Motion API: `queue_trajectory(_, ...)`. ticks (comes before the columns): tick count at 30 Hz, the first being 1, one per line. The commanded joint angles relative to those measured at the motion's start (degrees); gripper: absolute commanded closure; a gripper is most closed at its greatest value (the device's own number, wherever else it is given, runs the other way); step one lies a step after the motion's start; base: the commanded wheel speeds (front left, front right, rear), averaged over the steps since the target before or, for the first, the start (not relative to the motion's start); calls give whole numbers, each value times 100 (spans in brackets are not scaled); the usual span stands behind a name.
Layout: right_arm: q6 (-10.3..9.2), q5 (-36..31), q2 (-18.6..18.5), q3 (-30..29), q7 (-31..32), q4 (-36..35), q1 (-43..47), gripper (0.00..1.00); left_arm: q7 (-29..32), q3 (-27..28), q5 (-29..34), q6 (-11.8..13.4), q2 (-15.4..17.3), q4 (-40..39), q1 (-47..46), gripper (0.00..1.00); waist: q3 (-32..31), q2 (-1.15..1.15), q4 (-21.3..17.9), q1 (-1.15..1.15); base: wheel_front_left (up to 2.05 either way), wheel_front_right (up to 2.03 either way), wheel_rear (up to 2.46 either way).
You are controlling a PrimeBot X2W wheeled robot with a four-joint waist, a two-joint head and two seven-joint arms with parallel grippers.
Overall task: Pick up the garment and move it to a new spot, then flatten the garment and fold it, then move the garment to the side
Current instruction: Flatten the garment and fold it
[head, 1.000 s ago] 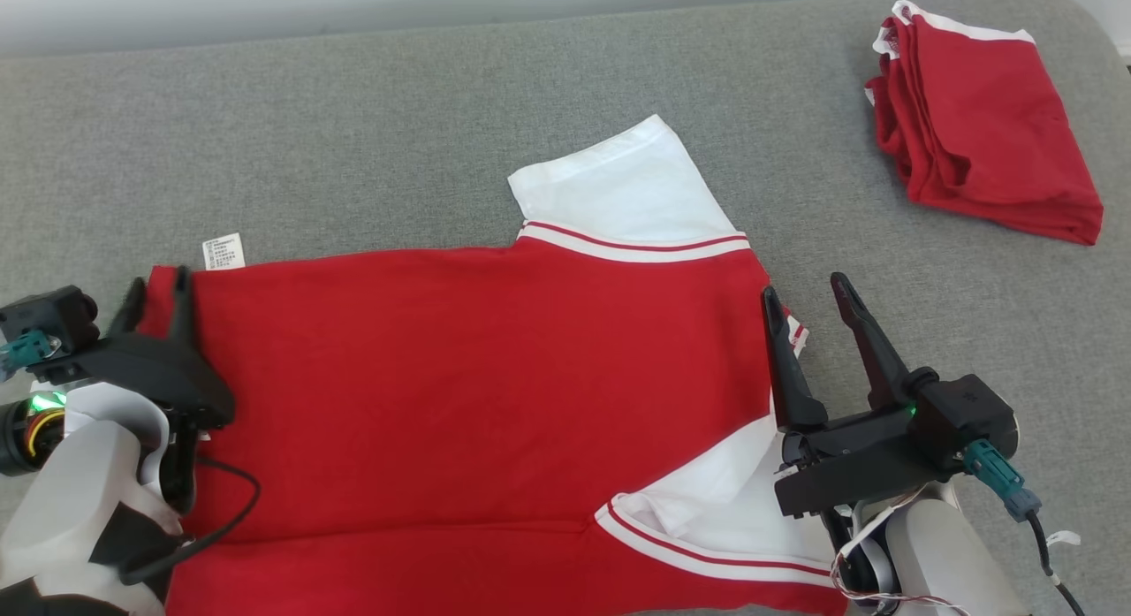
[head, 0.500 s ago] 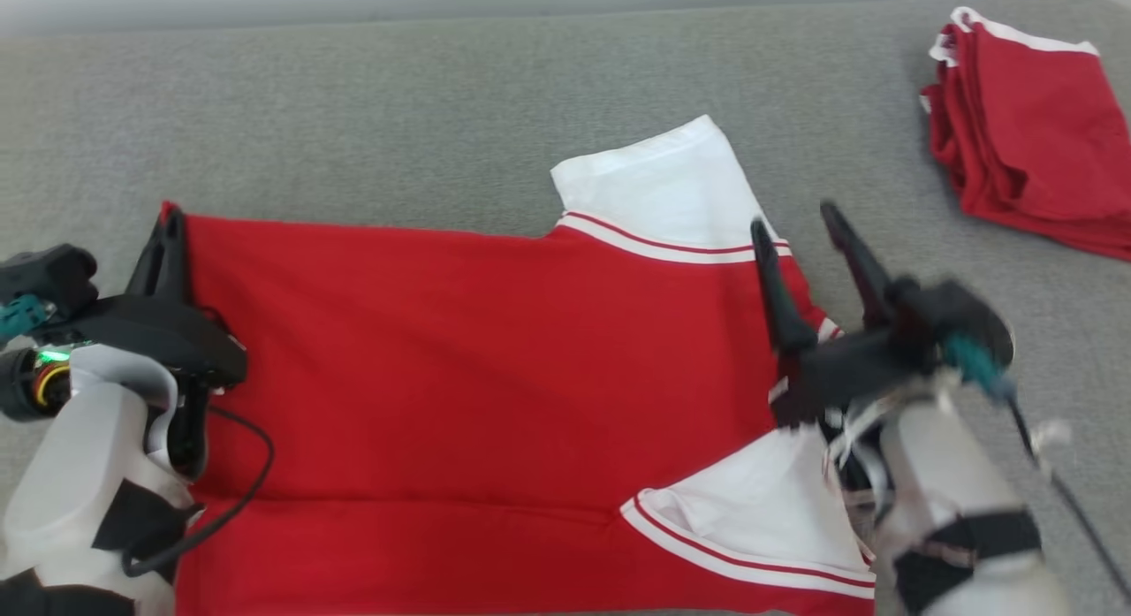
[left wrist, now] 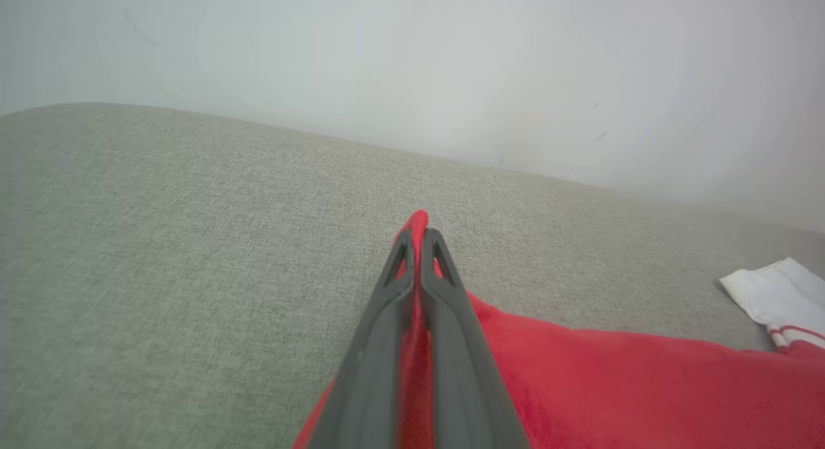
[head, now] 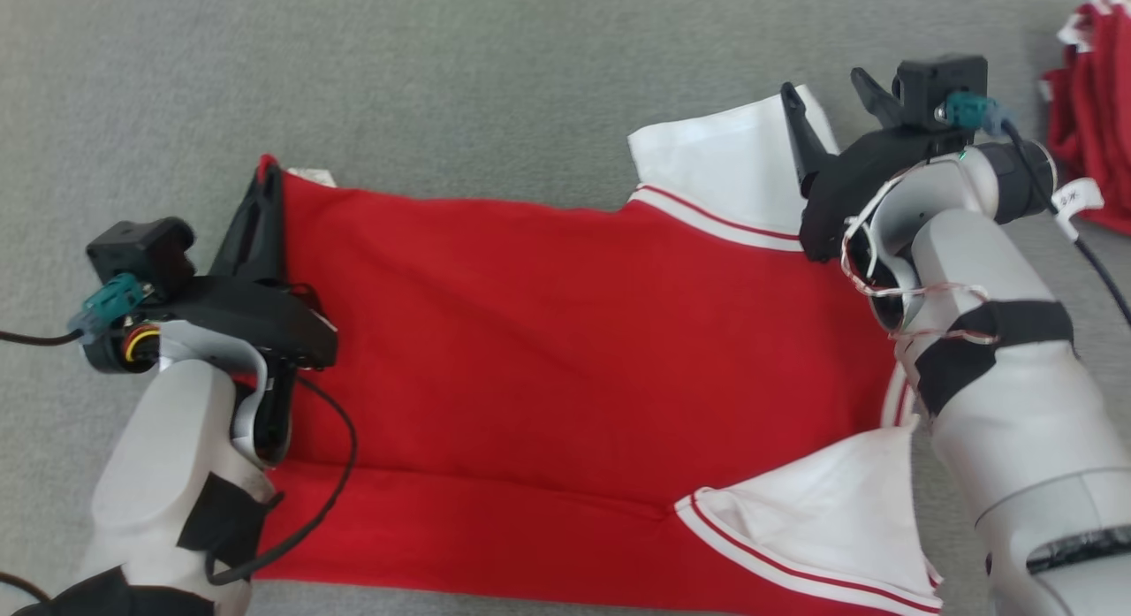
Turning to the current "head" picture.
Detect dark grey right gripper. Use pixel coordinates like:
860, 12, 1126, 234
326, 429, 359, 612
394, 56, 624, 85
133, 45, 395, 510
780, 66, 978, 264

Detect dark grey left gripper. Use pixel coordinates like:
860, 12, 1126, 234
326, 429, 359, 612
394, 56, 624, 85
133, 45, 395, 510
131, 161, 339, 370

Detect red Bulls 23 shorts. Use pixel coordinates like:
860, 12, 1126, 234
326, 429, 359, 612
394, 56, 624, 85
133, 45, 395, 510
1037, 0, 1131, 238

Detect red jersey with white sleeves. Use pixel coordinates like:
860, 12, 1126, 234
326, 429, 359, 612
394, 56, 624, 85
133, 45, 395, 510
237, 85, 945, 616

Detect right camera cable teal plug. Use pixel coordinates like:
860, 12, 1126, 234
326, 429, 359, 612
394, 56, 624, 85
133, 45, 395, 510
935, 92, 1131, 328

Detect camera cable teal plug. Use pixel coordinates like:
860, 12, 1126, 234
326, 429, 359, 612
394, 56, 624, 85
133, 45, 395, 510
935, 92, 1131, 328
0, 272, 148, 348

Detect left camera cable teal plug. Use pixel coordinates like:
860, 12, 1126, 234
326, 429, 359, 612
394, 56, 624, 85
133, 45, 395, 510
0, 272, 148, 348

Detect thin red white wire bundle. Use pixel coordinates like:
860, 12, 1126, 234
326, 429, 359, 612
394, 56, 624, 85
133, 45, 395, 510
839, 169, 1000, 346

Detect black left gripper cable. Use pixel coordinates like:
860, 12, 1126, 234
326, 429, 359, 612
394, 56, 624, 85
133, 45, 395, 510
204, 372, 360, 588

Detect white tag on right cable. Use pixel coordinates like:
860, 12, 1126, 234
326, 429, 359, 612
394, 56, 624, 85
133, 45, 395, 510
1051, 178, 1106, 244

